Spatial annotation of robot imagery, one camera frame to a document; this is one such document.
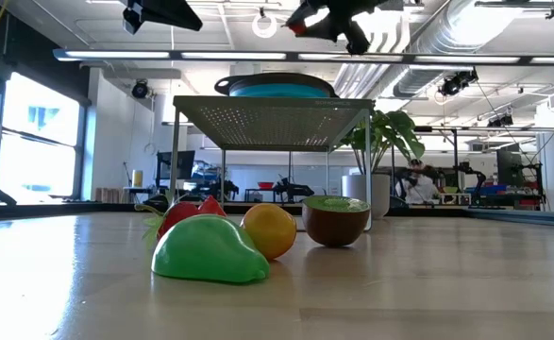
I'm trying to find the person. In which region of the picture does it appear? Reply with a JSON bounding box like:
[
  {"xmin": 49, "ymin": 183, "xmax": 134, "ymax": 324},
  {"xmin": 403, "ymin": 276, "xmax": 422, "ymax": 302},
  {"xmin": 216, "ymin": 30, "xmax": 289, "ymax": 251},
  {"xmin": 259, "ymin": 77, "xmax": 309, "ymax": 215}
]
[{"xmin": 394, "ymin": 159, "xmax": 443, "ymax": 205}]

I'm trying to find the white ring lamp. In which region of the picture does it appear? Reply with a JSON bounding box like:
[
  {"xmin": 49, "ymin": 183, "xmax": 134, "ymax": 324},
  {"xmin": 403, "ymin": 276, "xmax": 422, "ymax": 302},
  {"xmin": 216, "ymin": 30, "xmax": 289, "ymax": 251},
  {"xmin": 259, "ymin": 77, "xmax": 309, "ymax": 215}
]
[{"xmin": 251, "ymin": 12, "xmax": 278, "ymax": 40}]

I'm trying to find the green toy pear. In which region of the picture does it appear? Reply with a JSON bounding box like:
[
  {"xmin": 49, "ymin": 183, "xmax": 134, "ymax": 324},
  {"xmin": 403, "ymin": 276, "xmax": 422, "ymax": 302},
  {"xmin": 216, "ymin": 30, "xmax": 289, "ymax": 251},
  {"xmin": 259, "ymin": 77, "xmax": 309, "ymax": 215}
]
[{"xmin": 150, "ymin": 214, "xmax": 271, "ymax": 286}]

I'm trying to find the long overhead light bar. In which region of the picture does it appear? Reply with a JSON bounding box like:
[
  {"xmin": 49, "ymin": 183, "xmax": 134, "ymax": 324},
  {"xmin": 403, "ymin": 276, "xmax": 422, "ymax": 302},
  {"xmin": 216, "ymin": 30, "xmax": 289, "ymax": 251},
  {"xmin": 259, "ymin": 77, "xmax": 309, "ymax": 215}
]
[{"xmin": 52, "ymin": 46, "xmax": 554, "ymax": 66}]

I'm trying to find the red toy strawberry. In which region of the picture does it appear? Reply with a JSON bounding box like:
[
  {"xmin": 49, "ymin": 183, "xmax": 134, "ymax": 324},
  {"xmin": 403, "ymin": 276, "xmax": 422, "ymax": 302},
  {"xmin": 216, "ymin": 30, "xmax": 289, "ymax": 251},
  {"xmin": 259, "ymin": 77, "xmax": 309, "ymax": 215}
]
[{"xmin": 134, "ymin": 201, "xmax": 201, "ymax": 251}]

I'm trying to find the dark background monitor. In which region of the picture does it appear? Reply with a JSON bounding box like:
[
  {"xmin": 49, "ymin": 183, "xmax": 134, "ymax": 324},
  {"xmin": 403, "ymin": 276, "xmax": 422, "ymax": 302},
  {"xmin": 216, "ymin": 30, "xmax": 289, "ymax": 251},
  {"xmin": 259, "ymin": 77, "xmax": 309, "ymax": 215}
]
[{"xmin": 495, "ymin": 149, "xmax": 523, "ymax": 188}]

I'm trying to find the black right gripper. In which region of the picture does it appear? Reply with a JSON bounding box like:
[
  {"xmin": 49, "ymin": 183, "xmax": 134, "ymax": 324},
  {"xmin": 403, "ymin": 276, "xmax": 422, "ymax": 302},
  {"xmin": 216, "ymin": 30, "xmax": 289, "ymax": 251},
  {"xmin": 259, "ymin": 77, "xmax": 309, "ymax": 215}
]
[{"xmin": 284, "ymin": 0, "xmax": 394, "ymax": 56}]

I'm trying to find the black aluminium table frame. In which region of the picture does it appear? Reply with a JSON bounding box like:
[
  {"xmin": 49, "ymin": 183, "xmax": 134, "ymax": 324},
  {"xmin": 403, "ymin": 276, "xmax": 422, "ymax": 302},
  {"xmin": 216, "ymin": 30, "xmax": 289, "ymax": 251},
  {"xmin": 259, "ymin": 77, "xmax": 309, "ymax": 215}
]
[{"xmin": 0, "ymin": 201, "xmax": 554, "ymax": 231}]

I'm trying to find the large bright window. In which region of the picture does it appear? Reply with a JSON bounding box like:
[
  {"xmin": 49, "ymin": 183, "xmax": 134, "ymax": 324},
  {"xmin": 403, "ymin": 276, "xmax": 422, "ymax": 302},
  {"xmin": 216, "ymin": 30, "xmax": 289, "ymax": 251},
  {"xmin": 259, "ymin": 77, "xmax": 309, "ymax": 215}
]
[{"xmin": 0, "ymin": 70, "xmax": 87, "ymax": 199}]

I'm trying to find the black computer monitor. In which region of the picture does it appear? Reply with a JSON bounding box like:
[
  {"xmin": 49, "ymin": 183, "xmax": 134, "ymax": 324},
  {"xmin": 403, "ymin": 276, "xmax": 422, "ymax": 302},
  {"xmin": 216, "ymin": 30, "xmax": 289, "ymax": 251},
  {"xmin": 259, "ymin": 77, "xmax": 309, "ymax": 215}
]
[{"xmin": 156, "ymin": 149, "xmax": 196, "ymax": 181}]

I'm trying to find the toy kiwi half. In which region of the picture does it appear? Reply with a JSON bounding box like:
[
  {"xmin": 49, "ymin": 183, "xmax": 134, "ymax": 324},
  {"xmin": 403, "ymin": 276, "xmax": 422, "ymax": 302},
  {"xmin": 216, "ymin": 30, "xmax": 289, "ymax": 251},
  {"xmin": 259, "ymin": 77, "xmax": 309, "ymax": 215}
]
[{"xmin": 301, "ymin": 195, "xmax": 372, "ymax": 248}]

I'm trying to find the potted green plant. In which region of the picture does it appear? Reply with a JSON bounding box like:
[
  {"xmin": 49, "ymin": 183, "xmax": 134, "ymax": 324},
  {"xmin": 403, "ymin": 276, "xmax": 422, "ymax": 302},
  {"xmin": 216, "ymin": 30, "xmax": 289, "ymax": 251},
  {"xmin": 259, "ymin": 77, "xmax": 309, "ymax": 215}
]
[{"xmin": 340, "ymin": 109, "xmax": 428, "ymax": 221}]

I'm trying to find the black ceiling camera rig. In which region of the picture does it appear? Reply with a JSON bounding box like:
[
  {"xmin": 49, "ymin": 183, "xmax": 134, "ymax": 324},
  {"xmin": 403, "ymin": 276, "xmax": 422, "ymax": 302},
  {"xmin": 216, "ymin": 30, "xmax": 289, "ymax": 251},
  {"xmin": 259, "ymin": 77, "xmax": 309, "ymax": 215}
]
[{"xmin": 438, "ymin": 68, "xmax": 479, "ymax": 97}]

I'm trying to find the blue background bin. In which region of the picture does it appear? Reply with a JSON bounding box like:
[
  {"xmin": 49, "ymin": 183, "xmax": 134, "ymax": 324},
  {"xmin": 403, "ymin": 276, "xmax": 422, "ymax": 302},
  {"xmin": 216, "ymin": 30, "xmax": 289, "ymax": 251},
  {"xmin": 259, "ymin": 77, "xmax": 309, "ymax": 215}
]
[{"xmin": 473, "ymin": 183, "xmax": 509, "ymax": 196}]

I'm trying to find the black ceiling track fixture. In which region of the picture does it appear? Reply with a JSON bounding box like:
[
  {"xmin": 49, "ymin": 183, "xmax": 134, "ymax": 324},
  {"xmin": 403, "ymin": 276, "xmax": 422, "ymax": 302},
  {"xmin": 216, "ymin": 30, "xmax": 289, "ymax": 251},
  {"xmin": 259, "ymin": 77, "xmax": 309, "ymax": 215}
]
[{"xmin": 473, "ymin": 0, "xmax": 554, "ymax": 20}]

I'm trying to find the black ceiling spotlight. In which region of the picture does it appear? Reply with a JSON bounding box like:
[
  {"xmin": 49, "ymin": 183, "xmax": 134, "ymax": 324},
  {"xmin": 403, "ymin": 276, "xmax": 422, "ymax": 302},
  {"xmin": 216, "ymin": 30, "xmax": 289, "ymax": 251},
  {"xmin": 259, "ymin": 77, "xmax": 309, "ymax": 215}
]
[{"xmin": 131, "ymin": 78, "xmax": 150, "ymax": 100}]

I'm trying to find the orange yellow toy pear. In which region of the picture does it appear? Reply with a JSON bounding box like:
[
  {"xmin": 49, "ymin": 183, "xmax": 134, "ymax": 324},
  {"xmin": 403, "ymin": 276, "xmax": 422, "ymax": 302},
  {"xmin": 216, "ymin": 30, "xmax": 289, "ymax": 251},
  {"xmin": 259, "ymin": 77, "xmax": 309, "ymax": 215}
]
[{"xmin": 241, "ymin": 202, "xmax": 299, "ymax": 262}]

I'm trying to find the blue collapsible colander bowl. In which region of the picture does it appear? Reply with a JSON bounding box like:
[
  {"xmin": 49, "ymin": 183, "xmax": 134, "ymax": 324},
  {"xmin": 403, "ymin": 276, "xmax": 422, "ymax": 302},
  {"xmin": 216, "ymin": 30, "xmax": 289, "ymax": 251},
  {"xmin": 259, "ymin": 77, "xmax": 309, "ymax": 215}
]
[{"xmin": 213, "ymin": 72, "xmax": 339, "ymax": 99}]

